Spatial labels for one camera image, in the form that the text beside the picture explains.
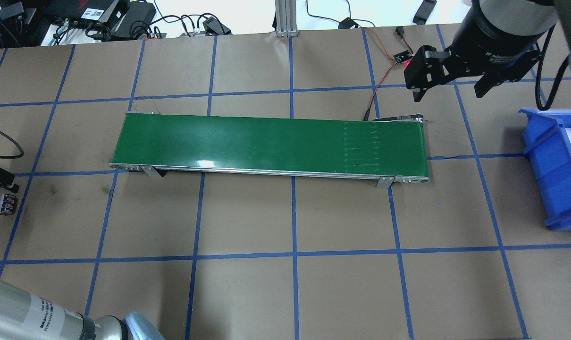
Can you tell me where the black power adapter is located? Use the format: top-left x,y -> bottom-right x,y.
110,1 -> 157,41

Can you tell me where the black red laptop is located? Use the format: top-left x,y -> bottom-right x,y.
42,0 -> 130,24

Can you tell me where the aluminium frame post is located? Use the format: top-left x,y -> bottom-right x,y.
274,0 -> 299,37

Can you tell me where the blue plastic bin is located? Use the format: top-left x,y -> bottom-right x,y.
519,108 -> 571,231

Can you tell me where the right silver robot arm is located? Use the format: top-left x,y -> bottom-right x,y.
404,0 -> 571,111

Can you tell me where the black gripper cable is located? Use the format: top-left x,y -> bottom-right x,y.
0,127 -> 25,160

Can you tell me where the small sensor board red led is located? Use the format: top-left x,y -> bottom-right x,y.
393,50 -> 413,65

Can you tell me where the green conveyor belt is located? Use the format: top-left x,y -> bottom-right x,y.
109,112 -> 430,187

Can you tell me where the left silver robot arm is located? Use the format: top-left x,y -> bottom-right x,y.
0,167 -> 163,340

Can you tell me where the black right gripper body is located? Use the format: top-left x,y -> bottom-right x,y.
404,0 -> 557,90

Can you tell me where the red black sensor wire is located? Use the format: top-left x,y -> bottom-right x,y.
361,26 -> 416,122

